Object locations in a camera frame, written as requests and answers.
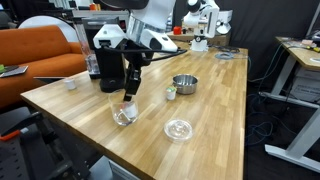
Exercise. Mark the orange sofa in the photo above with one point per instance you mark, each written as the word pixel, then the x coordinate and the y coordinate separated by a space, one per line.
pixel 44 50

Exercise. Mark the green-lidded coffee pod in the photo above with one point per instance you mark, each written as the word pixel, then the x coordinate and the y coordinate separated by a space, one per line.
pixel 171 92

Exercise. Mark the white-legged side desk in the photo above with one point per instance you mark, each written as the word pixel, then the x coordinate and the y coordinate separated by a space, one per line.
pixel 309 134

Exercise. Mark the white coffee pod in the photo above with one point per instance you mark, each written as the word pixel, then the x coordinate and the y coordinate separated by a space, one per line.
pixel 70 83

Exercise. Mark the grey tape roll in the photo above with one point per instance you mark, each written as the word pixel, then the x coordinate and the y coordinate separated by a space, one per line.
pixel 224 56

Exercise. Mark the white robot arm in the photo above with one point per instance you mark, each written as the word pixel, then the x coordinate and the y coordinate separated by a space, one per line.
pixel 144 41

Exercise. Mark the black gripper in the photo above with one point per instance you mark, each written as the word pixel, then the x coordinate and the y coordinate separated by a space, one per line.
pixel 134 57

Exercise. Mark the red-lidded coffee pod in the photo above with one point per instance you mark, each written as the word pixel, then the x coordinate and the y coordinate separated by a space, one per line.
pixel 129 109

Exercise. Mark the clear glass lid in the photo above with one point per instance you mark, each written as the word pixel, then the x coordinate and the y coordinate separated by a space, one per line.
pixel 178 130

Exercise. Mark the stacked white boxes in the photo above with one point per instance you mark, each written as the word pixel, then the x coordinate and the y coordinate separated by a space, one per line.
pixel 223 26

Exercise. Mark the stainless steel bowl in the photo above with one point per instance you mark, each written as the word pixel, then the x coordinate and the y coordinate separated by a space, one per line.
pixel 185 83

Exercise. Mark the clear glass cup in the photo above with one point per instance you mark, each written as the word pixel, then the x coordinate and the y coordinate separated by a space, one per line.
pixel 116 99

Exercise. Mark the black Keurig coffee maker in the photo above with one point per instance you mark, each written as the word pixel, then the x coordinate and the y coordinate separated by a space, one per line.
pixel 106 66

